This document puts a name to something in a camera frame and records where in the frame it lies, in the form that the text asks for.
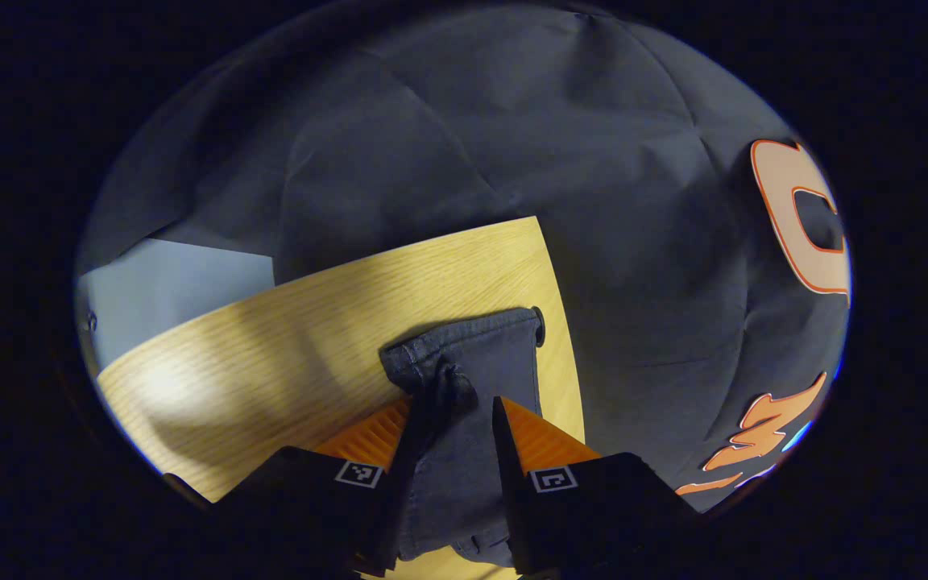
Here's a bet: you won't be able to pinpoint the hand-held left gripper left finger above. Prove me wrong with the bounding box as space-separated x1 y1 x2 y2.
190 393 437 579

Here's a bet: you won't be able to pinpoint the dark blue jeans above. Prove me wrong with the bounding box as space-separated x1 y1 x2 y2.
379 306 547 569

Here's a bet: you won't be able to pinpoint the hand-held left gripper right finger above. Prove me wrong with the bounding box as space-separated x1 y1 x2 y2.
491 395 705 578

